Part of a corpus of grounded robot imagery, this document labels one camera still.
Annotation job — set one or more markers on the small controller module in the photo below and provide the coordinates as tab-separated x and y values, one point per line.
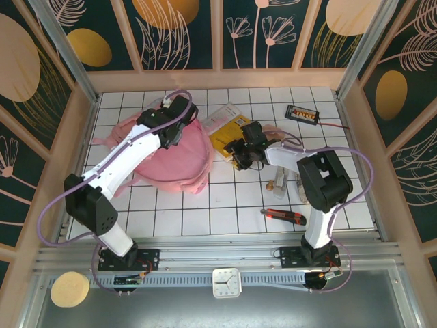
329	275
128	280

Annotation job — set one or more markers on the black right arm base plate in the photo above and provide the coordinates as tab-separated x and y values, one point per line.
290	256

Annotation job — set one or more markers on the small brown wooden piece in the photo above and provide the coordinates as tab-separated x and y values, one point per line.
270	186

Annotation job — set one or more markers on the aluminium table rail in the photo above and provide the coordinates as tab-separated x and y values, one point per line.
218	254

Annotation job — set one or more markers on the beige fabric pencil case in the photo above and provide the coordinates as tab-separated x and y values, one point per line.
274	131

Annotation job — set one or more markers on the yellow book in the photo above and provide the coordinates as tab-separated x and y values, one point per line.
222	136

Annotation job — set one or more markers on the pink backpack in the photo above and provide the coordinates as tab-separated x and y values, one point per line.
181	160

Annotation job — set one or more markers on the red black utility knife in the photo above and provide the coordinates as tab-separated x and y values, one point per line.
283	216

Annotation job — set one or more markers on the white patterned item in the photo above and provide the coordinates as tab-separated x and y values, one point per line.
301	191

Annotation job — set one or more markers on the black circuit board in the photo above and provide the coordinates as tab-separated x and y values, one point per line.
302	114

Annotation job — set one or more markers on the white square clock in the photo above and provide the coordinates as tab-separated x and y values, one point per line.
227	283

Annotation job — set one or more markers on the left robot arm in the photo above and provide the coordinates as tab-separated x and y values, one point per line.
92	208

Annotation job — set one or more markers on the yellow round sponge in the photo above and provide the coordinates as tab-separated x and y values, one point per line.
70	288

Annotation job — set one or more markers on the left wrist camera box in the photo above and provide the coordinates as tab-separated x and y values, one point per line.
167	101

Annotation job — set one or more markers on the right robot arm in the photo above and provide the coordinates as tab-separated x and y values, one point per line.
324	181

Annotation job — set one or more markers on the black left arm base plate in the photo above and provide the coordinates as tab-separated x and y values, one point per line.
150	258

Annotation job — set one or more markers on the aluminium frame post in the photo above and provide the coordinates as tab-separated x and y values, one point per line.
363	51
70	58

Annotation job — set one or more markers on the clear plastic bottle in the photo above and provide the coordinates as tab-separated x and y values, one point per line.
280	181

